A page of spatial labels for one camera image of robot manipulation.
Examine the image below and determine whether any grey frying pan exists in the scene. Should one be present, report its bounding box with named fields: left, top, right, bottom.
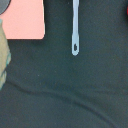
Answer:
left=72, top=0, right=79, bottom=56

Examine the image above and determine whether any woven beige placemat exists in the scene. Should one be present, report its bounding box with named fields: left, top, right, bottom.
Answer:
left=0, top=19, right=11, bottom=89

